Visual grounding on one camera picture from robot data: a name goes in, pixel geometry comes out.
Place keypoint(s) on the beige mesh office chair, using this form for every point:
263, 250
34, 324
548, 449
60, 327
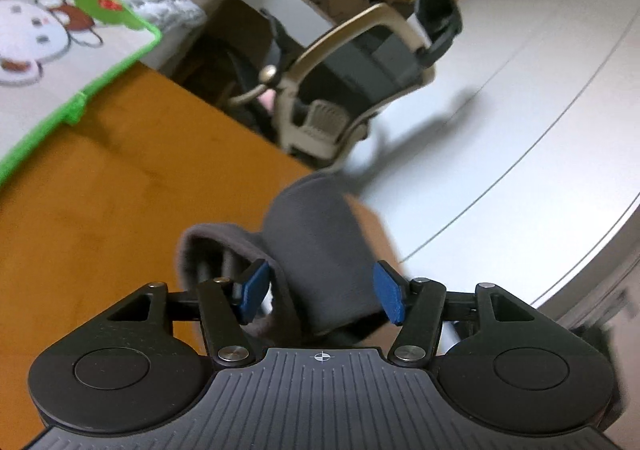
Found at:
365, 55

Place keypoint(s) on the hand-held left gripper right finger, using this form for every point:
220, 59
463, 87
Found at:
390, 292

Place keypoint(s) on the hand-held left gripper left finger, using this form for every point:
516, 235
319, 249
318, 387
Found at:
252, 291

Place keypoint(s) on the printed blanket with green edge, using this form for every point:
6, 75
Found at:
45, 60

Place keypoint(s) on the dark grey fleece garment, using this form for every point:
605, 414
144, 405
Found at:
310, 250

